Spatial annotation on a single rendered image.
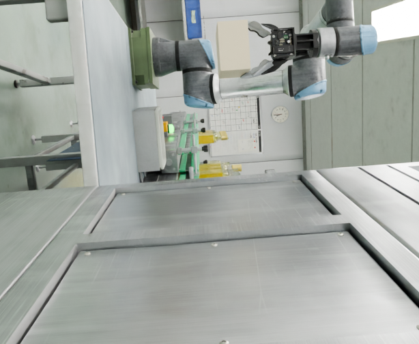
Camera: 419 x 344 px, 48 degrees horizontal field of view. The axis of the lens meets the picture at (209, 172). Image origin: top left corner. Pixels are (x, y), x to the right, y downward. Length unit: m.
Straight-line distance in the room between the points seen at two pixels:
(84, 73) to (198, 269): 0.62
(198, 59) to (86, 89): 0.79
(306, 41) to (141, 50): 0.74
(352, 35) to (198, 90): 0.71
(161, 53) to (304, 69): 0.53
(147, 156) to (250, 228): 1.04
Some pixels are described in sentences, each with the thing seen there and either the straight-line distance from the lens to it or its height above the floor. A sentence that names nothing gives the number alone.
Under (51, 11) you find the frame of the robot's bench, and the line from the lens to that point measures 1.19.
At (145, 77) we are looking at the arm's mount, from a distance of 1.77.
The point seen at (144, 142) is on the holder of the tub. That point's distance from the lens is 1.70.
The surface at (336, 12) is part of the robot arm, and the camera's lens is 1.40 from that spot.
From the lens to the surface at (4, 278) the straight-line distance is 0.65.
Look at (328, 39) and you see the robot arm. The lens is 1.26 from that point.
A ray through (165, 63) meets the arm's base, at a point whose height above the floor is 0.87.
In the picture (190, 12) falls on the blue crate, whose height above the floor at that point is 0.95.
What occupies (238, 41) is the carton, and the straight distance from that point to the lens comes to 1.20.
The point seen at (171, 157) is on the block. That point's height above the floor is 0.86.
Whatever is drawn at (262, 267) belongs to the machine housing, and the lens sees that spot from 0.60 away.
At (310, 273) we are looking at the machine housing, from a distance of 0.58.
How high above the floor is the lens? 0.99
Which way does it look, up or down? 1 degrees up
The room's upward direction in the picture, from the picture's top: 86 degrees clockwise
